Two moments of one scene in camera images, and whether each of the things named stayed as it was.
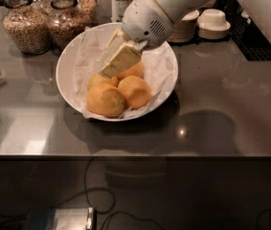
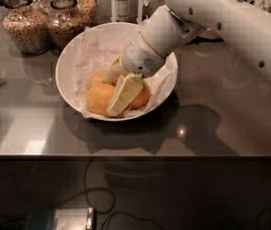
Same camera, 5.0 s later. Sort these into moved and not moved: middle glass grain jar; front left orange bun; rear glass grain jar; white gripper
Moved: white gripper
Not moved: rear glass grain jar; middle glass grain jar; front left orange bun
